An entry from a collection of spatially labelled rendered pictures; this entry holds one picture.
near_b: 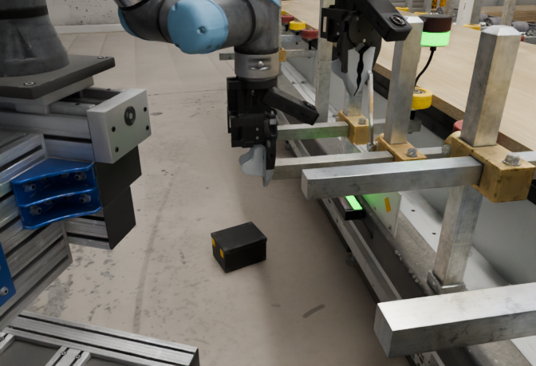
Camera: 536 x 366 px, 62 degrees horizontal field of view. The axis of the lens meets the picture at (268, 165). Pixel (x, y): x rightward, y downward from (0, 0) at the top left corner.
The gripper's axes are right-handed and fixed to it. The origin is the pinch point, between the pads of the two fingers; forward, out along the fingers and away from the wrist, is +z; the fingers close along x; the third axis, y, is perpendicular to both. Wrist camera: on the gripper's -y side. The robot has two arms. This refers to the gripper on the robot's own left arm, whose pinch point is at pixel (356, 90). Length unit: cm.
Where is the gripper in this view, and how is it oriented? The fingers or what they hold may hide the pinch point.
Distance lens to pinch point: 83.7
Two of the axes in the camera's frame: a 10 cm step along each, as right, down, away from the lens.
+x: -8.6, 2.1, -4.6
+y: -5.0, -3.8, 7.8
